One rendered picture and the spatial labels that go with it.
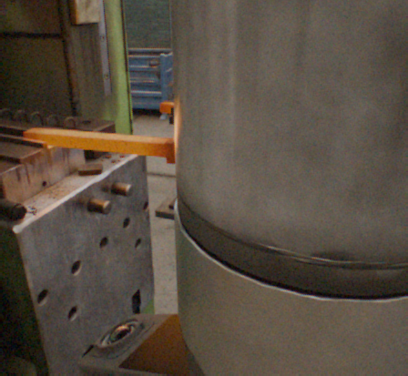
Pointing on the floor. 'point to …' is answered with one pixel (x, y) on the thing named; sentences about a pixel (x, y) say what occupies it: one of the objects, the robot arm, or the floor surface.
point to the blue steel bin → (150, 77)
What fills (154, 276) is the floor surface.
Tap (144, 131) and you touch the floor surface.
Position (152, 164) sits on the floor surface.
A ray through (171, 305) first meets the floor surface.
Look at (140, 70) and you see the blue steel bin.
